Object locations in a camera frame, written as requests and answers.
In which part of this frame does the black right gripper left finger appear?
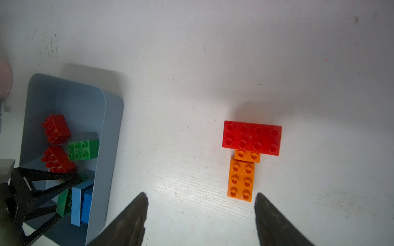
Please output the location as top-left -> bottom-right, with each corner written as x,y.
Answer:
89,192 -> 148,246

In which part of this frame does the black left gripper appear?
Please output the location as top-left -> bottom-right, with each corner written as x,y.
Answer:
1,159 -> 80,246

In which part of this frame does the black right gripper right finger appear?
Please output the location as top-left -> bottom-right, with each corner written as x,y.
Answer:
254,193 -> 313,246

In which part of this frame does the long dark green lego brick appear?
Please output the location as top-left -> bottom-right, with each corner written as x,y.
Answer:
56,187 -> 72,217

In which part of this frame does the orange lego brick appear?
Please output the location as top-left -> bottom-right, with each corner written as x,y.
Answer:
235,150 -> 260,163
227,157 -> 255,203

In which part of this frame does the red lego brick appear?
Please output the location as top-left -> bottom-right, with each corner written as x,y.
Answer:
42,114 -> 71,146
42,145 -> 77,173
222,121 -> 282,156

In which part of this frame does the light blue lego brick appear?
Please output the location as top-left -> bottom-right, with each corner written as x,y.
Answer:
71,180 -> 94,227

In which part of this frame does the blue plastic tray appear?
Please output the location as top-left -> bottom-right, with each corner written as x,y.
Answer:
19,73 -> 123,246

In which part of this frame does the pink pen holder cup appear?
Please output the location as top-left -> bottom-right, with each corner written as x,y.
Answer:
0,60 -> 13,100

